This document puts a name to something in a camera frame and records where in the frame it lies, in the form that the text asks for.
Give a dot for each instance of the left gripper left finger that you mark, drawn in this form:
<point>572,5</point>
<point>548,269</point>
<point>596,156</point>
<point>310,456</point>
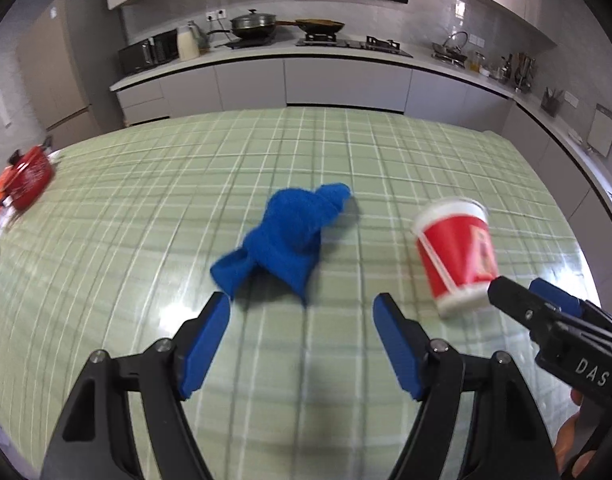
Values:
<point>93,438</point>

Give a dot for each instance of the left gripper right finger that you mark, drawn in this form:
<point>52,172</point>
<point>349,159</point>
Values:
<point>507,437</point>

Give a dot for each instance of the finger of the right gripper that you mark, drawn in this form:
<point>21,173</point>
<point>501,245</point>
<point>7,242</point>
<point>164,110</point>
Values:
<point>522,305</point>
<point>559,299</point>

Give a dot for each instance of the red paper cup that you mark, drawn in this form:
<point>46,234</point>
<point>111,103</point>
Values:
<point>457,253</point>

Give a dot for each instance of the right hand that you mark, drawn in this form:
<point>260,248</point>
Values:
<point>563,446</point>

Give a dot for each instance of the white cutting board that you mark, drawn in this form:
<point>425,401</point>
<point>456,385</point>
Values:
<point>600,135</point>

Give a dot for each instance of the black utensil holder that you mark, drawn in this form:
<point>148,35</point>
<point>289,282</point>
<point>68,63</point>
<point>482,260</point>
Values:
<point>552,101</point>

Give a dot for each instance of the knife rack with utensils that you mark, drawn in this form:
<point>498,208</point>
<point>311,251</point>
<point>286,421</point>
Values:
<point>517,70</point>

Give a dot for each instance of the blue cloth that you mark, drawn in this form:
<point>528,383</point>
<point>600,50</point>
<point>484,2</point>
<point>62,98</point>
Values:
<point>287,241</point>

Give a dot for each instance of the red pot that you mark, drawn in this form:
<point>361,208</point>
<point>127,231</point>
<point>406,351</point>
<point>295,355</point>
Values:
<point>29,175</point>

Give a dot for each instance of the black gas stove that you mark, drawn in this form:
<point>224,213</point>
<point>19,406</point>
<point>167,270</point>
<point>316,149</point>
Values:
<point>370,43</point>

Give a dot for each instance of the grey lower cabinets counter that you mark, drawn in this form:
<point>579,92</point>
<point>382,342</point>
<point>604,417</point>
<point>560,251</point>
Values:
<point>417,86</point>

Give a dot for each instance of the beige refrigerator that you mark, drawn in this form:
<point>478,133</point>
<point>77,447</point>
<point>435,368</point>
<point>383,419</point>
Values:
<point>69,61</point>

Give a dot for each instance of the grey pan with lid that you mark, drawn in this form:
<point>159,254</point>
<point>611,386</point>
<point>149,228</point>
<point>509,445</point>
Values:
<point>257,25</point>

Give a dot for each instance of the black microwave oven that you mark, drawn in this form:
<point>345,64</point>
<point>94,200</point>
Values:
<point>149,53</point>

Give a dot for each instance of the white jug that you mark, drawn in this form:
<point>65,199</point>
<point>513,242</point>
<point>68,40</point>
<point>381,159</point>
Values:
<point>188,49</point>

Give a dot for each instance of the wok with wooden handle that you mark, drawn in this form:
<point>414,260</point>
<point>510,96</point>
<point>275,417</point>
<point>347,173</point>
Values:
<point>315,26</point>

